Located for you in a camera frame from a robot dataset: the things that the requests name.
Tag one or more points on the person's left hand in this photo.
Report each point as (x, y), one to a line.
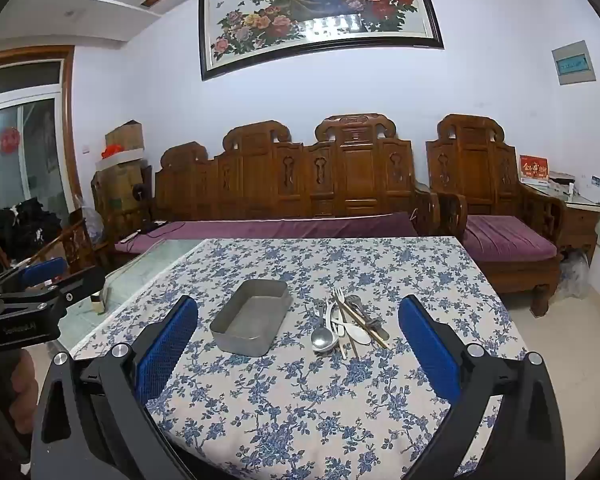
(27, 385)

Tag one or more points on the glass sliding door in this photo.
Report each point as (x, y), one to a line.
(35, 160)

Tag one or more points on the grey box on side table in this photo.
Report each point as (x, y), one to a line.
(562, 182)

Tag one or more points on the wooden door frame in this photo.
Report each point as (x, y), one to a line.
(69, 125)

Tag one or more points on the purple armchair cushion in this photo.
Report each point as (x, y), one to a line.
(505, 240)

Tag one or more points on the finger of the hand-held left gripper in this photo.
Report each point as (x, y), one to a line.
(77, 285)
(42, 272)

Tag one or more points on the plastic bag on chair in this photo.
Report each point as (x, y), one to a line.
(94, 225)

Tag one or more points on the wooden side chair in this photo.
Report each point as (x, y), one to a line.
(75, 250)

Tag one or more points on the wooden chopstick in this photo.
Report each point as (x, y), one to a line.
(367, 334)
(360, 321)

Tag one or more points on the grey wall electrical panel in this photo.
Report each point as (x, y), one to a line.
(574, 65)

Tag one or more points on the framed peacock flower painting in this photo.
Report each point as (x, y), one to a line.
(305, 10)

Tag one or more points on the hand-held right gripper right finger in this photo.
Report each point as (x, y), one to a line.
(427, 345)

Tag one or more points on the pile of black bags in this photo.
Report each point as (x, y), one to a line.
(25, 222)

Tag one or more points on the carved wooden armchair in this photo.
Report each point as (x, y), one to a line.
(472, 170)

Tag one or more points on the small cardboard box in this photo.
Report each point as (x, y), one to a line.
(125, 136)

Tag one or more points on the blue floral tablecloth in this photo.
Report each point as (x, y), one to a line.
(290, 410)

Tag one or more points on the carved wooden sofa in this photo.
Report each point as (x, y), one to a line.
(350, 170)

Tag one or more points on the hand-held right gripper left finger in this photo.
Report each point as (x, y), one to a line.
(167, 345)

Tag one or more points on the red desk calendar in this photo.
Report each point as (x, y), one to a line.
(534, 167)

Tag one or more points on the purple sofa cushion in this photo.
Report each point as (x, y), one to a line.
(280, 227)

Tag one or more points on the large cardboard box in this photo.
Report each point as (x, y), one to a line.
(117, 192)

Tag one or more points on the red plastic item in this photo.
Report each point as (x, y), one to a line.
(112, 151)

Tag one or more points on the clear plastic bag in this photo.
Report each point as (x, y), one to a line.
(575, 272)

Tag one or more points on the rectangular metal tray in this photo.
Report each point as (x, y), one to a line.
(252, 320)

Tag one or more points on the white box device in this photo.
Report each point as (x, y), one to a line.
(591, 189)

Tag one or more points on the wooden side table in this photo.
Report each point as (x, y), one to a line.
(582, 225)

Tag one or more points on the red paper door decoration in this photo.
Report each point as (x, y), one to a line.
(10, 140)

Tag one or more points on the long white plastic spoon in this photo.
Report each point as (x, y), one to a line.
(360, 335)

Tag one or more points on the round metal spoon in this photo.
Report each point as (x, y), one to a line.
(324, 342)

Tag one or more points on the white flat box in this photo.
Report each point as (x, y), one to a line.
(120, 164)

